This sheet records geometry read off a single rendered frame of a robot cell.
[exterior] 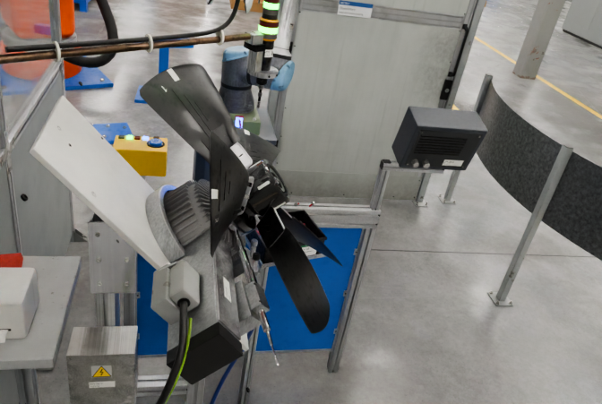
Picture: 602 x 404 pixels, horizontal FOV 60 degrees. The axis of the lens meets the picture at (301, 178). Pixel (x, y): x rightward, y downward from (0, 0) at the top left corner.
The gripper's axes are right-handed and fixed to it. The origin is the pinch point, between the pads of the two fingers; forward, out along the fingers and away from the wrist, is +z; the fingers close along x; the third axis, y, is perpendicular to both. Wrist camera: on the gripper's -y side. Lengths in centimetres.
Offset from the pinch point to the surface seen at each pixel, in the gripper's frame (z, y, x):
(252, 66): 17.6, -0.1, -8.3
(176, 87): 21.9, 7.4, 7.6
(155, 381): 77, 70, 2
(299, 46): -118, 135, -34
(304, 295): 61, 21, -29
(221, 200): 53, -4, -7
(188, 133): 31.7, 10.6, 3.0
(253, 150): 19.9, 31.6, -12.8
